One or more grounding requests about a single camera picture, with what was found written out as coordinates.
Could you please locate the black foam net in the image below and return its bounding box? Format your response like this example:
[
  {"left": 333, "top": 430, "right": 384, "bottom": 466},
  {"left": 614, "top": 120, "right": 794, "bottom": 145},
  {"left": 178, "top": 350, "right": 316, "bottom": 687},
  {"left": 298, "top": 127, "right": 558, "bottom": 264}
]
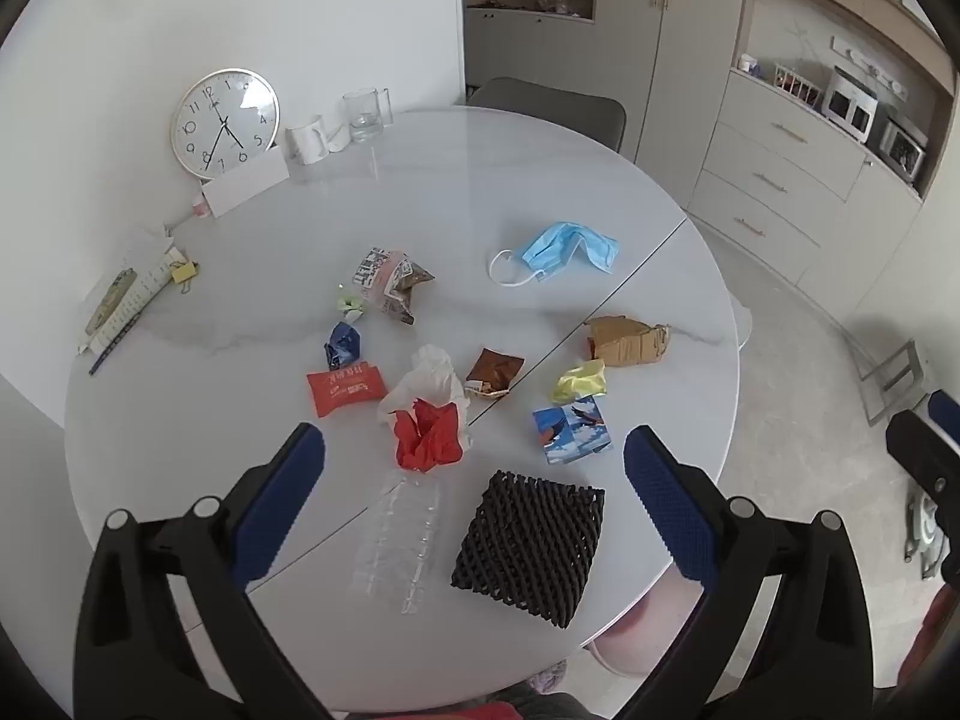
[{"left": 451, "top": 470, "right": 605, "bottom": 629}]

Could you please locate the red tissue packet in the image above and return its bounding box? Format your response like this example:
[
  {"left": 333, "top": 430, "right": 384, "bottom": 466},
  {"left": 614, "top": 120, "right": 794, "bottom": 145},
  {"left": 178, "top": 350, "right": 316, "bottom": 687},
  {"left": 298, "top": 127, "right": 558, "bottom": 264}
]
[{"left": 306, "top": 362, "right": 389, "bottom": 418}]

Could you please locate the white grey object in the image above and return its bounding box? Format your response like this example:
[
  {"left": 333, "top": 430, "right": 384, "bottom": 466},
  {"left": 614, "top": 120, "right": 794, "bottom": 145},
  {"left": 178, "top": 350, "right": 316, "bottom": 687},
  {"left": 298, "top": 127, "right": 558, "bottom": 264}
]
[{"left": 904, "top": 480, "right": 947, "bottom": 578}]

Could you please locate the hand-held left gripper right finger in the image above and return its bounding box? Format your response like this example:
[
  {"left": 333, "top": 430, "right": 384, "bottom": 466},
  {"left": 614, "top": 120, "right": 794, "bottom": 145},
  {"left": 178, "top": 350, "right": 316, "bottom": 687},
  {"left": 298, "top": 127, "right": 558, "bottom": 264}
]
[{"left": 622, "top": 424, "right": 875, "bottom": 720}]

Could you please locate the blue candy wrapper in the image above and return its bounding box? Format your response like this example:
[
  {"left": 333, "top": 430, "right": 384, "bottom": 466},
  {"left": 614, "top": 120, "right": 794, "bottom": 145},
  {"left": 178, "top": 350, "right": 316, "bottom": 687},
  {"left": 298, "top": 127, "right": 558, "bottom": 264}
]
[{"left": 324, "top": 321, "right": 363, "bottom": 371}]

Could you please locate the blue printed paper box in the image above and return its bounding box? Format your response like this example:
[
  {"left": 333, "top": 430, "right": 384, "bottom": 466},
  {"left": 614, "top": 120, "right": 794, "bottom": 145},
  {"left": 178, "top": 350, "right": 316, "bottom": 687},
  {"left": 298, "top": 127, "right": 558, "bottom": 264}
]
[{"left": 532, "top": 394, "right": 614, "bottom": 466}]

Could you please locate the blue pencil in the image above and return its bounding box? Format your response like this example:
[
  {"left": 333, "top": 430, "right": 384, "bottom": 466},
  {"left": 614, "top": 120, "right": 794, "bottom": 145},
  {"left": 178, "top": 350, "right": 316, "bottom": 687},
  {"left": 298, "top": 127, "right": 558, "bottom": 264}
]
[{"left": 90, "top": 311, "right": 143, "bottom": 376}]

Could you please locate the grey drawer cabinet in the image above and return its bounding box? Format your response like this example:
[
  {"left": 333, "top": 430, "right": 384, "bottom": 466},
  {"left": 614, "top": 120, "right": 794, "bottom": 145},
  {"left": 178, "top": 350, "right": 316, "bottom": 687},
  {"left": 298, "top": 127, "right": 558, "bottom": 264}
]
[{"left": 686, "top": 67, "right": 871, "bottom": 301}]

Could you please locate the torn brown cardboard piece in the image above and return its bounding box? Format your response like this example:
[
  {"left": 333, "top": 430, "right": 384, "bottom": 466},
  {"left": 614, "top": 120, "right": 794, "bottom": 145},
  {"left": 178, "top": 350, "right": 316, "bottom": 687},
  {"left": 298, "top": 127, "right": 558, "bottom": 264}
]
[{"left": 583, "top": 315, "right": 671, "bottom": 368}]

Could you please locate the yellow wrapper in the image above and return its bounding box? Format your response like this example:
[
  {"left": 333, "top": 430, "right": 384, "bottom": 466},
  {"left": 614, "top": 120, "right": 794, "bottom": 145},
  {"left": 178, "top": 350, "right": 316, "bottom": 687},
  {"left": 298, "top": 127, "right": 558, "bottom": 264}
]
[{"left": 551, "top": 358, "right": 607, "bottom": 404}]

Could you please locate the tall grey cabinet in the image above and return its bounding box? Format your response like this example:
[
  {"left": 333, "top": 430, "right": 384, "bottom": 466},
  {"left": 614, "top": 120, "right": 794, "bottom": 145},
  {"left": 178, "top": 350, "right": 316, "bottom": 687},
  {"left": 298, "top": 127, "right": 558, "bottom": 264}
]
[{"left": 461, "top": 0, "right": 751, "bottom": 166}]

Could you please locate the round white wall clock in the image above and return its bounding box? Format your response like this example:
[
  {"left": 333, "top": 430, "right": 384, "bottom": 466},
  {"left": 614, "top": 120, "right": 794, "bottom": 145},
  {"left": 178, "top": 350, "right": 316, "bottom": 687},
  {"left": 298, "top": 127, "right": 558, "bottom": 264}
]
[{"left": 169, "top": 69, "right": 281, "bottom": 181}]

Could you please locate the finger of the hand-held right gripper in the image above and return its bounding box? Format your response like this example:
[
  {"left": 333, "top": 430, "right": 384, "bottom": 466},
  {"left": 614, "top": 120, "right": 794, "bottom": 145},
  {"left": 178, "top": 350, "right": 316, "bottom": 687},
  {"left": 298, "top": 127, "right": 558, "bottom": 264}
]
[
  {"left": 885, "top": 409, "right": 960, "bottom": 500},
  {"left": 927, "top": 390, "right": 960, "bottom": 437}
]

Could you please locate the blue face mask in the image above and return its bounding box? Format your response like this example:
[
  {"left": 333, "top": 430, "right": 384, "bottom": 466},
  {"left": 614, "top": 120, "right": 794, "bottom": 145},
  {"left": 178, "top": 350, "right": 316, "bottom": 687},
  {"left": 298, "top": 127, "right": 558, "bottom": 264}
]
[{"left": 489, "top": 221, "right": 621, "bottom": 290}]

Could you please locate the metal step stool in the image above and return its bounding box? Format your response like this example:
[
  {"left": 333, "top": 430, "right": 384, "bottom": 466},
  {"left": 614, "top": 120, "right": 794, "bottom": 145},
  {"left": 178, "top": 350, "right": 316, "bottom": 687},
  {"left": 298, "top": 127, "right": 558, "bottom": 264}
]
[{"left": 847, "top": 337, "right": 931, "bottom": 428}]

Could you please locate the white mug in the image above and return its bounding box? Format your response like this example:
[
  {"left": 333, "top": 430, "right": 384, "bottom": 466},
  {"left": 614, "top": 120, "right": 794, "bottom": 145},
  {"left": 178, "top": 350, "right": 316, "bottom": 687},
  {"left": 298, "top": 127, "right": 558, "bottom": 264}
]
[{"left": 283, "top": 116, "right": 350, "bottom": 164}]

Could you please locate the white countertop appliance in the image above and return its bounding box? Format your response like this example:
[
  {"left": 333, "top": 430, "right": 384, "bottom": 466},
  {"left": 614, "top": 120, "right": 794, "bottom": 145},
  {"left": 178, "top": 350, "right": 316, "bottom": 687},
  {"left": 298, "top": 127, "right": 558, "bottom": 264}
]
[{"left": 823, "top": 66, "right": 878, "bottom": 140}]

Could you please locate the white tissue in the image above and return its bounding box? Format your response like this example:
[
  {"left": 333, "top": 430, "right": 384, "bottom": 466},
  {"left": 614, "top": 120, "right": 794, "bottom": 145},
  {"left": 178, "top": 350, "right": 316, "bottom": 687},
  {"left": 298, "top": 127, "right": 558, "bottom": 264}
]
[{"left": 377, "top": 345, "right": 473, "bottom": 451}]

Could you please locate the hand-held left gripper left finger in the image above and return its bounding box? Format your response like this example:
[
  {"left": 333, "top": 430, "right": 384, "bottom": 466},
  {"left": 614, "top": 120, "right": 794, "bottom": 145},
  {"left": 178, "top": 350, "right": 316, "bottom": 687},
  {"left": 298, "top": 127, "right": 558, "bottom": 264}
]
[{"left": 73, "top": 422, "right": 331, "bottom": 720}]

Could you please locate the white wall rail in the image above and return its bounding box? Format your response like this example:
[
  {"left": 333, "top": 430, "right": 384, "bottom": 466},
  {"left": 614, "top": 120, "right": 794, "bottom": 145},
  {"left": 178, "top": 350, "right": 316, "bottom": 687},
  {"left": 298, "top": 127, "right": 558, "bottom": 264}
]
[{"left": 829, "top": 36, "right": 912, "bottom": 98}]

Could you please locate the white paper box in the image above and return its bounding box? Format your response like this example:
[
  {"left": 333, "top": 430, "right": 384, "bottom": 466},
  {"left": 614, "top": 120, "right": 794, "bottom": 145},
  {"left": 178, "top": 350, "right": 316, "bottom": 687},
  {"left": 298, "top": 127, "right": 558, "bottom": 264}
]
[{"left": 201, "top": 146, "right": 291, "bottom": 218}]

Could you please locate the printed pink snack wrapper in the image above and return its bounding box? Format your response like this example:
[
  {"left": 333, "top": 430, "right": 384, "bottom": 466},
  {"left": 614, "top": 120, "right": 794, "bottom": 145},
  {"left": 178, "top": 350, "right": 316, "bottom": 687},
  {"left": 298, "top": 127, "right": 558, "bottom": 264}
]
[{"left": 352, "top": 246, "right": 437, "bottom": 326}]

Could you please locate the brown snack wrapper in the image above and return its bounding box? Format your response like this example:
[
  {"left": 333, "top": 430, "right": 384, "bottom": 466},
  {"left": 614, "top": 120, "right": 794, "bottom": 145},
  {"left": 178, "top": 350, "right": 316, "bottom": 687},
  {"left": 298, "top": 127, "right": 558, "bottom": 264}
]
[{"left": 465, "top": 347, "right": 524, "bottom": 398}]

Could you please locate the rack of small bottles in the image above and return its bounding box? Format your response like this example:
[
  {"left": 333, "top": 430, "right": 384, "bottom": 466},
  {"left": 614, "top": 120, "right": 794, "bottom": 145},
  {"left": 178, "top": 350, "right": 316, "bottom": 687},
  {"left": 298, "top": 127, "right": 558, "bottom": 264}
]
[{"left": 772, "top": 64, "right": 822, "bottom": 102}]

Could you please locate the paper notepad stack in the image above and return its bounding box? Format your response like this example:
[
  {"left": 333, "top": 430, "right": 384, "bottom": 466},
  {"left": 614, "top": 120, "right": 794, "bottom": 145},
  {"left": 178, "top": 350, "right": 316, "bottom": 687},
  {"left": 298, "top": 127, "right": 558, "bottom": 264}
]
[{"left": 79, "top": 229, "right": 188, "bottom": 357}]

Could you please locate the red plastic bag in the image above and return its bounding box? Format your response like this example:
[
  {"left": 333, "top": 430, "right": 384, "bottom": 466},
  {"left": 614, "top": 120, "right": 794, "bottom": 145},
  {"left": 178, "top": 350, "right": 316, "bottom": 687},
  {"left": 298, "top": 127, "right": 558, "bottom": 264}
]
[{"left": 392, "top": 399, "right": 464, "bottom": 473}]

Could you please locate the clear plastic bottle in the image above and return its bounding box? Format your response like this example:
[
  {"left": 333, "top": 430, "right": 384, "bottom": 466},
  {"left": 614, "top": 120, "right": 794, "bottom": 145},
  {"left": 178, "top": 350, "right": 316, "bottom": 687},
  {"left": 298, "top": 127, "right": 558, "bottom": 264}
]
[{"left": 352, "top": 469, "right": 443, "bottom": 614}]

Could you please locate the person's right forearm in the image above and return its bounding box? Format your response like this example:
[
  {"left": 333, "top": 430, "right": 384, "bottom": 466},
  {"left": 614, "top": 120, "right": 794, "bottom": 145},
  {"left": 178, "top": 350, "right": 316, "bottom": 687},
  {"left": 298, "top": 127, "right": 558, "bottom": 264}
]
[{"left": 900, "top": 577, "right": 960, "bottom": 720}]

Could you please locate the clear glass cup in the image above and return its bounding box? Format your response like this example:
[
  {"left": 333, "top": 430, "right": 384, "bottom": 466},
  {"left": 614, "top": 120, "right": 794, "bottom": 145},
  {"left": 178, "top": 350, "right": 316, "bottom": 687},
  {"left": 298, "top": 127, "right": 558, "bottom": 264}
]
[{"left": 343, "top": 88, "right": 395, "bottom": 142}]

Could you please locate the silver countertop oven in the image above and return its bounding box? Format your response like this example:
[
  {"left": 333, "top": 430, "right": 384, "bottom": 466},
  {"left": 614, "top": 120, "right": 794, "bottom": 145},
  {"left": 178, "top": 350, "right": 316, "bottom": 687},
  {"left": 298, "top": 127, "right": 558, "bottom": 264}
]
[{"left": 874, "top": 109, "right": 929, "bottom": 181}]

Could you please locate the grey chair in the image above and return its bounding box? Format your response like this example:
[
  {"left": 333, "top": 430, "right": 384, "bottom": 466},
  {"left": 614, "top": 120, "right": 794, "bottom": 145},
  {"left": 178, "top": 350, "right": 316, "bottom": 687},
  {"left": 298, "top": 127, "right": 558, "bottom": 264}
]
[{"left": 466, "top": 77, "right": 627, "bottom": 153}]

